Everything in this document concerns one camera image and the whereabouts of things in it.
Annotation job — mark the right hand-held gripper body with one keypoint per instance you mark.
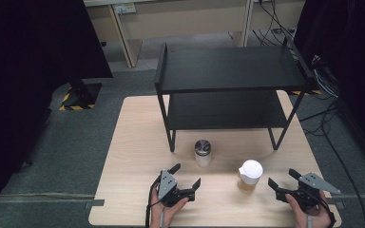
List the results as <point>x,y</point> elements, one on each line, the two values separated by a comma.
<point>310,190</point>

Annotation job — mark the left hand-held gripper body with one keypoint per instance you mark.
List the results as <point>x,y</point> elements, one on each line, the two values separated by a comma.
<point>167,186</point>

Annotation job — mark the glass jar with metal lid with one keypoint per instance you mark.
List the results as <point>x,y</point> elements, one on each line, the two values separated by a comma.
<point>202,155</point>

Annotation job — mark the black two-tier shelf rack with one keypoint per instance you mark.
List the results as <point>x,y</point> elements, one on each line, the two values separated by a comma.
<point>228,68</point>

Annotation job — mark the person's right hand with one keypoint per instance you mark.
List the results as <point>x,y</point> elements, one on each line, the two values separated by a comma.
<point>316,218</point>

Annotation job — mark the stand base with hazard tape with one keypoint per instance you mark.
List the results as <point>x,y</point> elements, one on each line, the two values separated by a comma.
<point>80,95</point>

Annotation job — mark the beige desk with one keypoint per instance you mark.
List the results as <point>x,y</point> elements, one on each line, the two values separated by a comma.
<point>183,25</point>

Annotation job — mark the large black curtain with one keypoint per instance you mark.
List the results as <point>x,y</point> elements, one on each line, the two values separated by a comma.
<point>28,79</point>

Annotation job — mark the black metal frame stand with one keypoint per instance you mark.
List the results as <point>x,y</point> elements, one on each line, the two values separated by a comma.
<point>355,63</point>

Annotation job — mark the white wall power outlet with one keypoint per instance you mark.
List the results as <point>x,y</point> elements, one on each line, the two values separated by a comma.
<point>125,8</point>

